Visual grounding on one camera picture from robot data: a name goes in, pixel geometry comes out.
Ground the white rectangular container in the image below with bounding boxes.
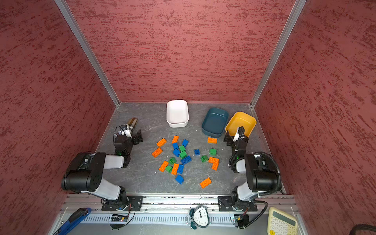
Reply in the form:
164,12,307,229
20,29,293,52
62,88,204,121
166,100,189,128

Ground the plaid brown cylinder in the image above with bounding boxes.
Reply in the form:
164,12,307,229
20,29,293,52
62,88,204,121
127,117,138,131

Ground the blue lego long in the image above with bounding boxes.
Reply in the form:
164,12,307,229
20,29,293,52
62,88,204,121
181,156,192,165

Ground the blue lego front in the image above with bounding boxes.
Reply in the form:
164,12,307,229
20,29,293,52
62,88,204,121
175,175,184,185

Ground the blue utility knife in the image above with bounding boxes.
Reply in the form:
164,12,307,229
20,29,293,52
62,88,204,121
53,208,92,235

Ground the green lego small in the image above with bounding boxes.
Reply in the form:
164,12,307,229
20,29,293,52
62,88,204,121
201,155,209,162

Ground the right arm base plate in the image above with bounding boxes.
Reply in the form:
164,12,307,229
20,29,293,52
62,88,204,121
217,196,258,212

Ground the green lego square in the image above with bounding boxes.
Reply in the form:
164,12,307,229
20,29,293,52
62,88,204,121
209,148,217,156

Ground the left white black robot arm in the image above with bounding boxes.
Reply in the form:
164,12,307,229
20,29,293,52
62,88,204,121
61,118,143,211

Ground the yellow rectangular container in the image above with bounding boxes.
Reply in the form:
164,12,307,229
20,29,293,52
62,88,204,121
225,112,257,137

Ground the yellow calculator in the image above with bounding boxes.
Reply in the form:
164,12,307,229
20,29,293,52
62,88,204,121
267,207,299,235

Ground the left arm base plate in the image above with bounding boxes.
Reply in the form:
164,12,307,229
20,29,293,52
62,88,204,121
101,195,144,212

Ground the teal rectangular container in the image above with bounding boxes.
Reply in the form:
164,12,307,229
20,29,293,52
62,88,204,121
202,107,229,138

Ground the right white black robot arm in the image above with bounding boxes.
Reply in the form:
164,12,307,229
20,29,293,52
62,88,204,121
225,126,282,210

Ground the white analog clock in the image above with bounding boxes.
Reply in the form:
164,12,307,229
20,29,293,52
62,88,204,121
189,205,210,230

